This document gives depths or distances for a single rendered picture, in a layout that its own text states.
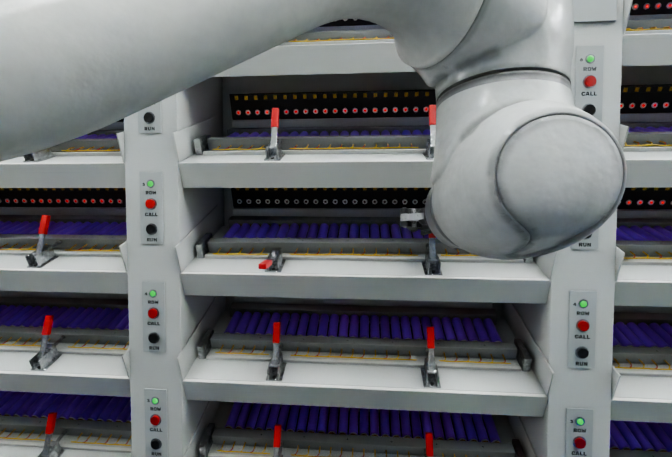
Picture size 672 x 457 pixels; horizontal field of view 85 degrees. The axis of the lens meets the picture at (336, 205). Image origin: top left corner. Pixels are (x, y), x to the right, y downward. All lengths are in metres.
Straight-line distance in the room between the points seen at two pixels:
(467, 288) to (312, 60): 0.45
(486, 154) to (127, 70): 0.19
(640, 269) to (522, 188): 0.56
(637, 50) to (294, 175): 0.56
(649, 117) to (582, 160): 0.71
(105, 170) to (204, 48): 0.56
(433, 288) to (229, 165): 0.39
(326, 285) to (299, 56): 0.38
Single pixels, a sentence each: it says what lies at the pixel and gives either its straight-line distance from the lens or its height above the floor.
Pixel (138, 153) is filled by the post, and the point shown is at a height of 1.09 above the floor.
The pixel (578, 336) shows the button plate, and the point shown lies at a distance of 0.72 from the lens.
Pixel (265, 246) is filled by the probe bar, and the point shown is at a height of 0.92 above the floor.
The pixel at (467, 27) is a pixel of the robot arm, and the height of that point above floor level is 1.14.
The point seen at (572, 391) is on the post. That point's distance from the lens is 0.75.
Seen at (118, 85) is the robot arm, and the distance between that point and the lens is 0.19.
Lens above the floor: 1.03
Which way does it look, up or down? 2 degrees down
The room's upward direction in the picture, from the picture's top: straight up
